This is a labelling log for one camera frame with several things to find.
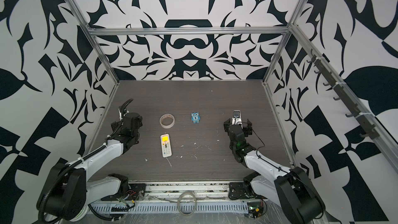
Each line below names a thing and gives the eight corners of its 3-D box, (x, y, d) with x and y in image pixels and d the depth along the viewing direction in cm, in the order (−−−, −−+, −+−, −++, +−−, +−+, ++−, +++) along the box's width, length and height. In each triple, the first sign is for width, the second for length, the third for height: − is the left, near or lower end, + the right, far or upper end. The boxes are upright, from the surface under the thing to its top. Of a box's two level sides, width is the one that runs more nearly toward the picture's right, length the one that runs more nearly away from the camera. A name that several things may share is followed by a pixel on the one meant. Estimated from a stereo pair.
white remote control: (163, 158, 86) (162, 156, 84) (160, 136, 95) (159, 134, 93) (172, 156, 87) (172, 154, 85) (169, 134, 95) (168, 132, 93)
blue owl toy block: (192, 124, 99) (192, 122, 98) (190, 114, 104) (190, 112, 102) (201, 123, 100) (201, 120, 98) (198, 113, 105) (198, 111, 103)
